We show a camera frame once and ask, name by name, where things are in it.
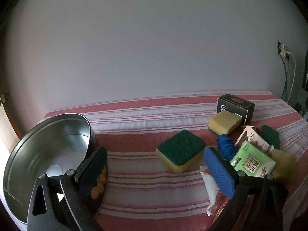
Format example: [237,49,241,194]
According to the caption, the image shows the red striped tablecloth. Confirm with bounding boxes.
[40,89,308,231]

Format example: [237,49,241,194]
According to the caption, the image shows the white and red snack packet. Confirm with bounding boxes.
[199,166,231,216]

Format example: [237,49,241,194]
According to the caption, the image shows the black cardboard box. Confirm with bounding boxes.
[217,94,255,123]

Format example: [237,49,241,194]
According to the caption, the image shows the green and yellow sponge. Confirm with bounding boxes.
[260,125,297,181]
[208,111,242,135]
[156,129,207,174]

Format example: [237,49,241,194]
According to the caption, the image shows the white cable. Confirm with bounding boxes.
[287,53,296,103]

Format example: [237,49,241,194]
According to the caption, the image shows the round metal tin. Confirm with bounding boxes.
[3,113,109,224]

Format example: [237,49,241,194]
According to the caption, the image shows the wall socket with plugs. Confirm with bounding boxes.
[277,41,292,59]

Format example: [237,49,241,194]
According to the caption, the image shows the dark upright panel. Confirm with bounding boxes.
[301,50,308,90]

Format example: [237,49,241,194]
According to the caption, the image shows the blue cloth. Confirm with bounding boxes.
[217,134,237,160]

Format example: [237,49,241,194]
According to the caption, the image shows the green tissue packet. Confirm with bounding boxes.
[230,141,277,177]

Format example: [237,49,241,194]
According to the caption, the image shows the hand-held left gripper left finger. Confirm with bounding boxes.
[27,146,108,231]

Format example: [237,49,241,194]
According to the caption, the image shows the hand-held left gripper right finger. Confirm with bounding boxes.
[204,146,289,231]

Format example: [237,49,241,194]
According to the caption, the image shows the brown wooden door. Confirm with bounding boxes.
[0,102,22,147]

